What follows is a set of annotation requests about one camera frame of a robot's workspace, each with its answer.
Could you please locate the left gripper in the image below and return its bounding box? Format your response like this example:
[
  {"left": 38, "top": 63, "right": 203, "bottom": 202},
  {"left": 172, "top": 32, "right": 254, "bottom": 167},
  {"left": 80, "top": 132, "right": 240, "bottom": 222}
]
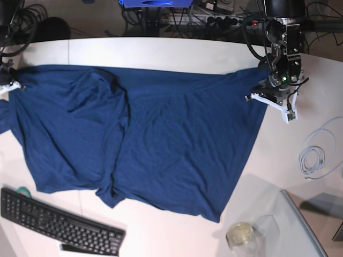
[{"left": 250, "top": 80, "right": 290, "bottom": 106}]

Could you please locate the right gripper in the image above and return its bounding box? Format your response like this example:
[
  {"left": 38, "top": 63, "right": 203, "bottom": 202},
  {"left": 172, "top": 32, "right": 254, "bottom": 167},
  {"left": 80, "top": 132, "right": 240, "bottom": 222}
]
[{"left": 0, "top": 65, "right": 17, "bottom": 86}]

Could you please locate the dark blue t-shirt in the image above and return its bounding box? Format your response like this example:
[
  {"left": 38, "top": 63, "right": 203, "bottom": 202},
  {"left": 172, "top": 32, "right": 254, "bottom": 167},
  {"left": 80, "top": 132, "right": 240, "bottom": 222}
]
[{"left": 1, "top": 65, "right": 267, "bottom": 222}]

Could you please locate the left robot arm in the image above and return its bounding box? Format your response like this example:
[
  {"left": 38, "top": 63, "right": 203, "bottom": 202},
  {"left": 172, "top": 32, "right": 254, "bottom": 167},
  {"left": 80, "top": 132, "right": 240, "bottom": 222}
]
[{"left": 241, "top": 1, "right": 307, "bottom": 108}]

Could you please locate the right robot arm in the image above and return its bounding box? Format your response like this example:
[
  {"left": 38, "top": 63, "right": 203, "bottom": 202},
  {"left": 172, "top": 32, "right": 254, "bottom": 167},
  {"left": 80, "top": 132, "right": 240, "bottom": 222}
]
[{"left": 1, "top": 1, "right": 38, "bottom": 89}]

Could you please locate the white power strip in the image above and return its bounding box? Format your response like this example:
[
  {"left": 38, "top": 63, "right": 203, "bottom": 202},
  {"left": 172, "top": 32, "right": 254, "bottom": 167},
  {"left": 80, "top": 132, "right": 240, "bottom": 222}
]
[{"left": 166, "top": 13, "right": 265, "bottom": 29}]

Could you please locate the green tape roll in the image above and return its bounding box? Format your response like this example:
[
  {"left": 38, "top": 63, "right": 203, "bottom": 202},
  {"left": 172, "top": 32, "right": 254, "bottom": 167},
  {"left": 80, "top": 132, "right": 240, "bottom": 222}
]
[{"left": 16, "top": 187, "right": 32, "bottom": 198}]

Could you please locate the blue box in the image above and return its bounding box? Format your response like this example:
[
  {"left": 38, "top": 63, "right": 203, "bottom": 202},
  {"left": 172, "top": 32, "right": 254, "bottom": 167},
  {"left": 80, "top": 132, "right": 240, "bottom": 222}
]
[{"left": 118, "top": 0, "right": 193, "bottom": 7}]

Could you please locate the clear glass jar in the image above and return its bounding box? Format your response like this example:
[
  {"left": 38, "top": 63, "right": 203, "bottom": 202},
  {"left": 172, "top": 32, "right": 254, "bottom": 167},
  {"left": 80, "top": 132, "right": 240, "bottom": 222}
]
[{"left": 226, "top": 222, "right": 258, "bottom": 256}]

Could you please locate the black computer keyboard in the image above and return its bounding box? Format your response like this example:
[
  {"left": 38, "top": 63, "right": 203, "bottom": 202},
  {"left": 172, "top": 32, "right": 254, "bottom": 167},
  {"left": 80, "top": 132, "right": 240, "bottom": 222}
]
[{"left": 1, "top": 187, "right": 126, "bottom": 256}]

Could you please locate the coiled white cable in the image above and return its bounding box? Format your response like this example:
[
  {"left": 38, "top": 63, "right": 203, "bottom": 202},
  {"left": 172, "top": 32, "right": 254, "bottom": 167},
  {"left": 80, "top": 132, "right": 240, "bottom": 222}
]
[{"left": 298, "top": 116, "right": 343, "bottom": 180}]

